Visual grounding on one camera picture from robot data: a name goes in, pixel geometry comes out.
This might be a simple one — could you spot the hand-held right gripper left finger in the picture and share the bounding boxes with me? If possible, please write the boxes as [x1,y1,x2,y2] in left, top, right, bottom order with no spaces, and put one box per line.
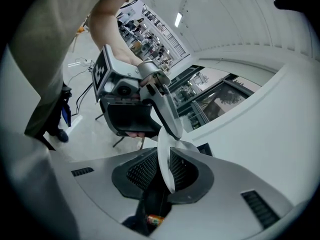
[68,147,160,224]

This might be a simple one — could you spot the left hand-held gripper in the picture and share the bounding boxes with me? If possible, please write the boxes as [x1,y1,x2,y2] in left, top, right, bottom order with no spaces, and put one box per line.
[91,44,183,140]

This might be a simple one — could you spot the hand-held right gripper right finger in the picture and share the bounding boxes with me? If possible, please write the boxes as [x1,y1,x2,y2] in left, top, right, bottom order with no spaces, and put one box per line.
[154,147,295,240]

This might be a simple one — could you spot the white round plate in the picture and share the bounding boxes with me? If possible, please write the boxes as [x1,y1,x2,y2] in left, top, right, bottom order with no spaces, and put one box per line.
[156,128,201,194]

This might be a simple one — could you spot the person's left forearm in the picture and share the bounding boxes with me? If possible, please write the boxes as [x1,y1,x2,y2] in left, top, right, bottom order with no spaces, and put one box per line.
[88,0,141,67]

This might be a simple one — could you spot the person's left hand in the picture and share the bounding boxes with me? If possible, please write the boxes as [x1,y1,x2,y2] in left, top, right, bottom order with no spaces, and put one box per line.
[125,131,145,139]

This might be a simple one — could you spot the black shoe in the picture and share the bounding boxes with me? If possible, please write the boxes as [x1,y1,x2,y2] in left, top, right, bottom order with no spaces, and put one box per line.
[53,128,70,144]

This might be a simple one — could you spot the orange drink bottle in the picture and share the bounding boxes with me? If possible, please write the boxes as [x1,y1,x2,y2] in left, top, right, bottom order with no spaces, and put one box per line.
[146,214,166,227]

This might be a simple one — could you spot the person's black trousers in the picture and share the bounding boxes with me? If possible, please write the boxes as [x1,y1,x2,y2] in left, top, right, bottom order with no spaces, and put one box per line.
[46,82,73,137]

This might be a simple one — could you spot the wooden stand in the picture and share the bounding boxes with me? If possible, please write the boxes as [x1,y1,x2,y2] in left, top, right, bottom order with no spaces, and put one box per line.
[72,13,91,54]

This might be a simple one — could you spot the person's beige shirt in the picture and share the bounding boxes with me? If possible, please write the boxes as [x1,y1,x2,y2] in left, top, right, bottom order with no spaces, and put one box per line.
[7,0,131,137]

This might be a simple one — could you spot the black window frame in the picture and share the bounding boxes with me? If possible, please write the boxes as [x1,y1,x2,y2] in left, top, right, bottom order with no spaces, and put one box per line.
[169,63,262,132]

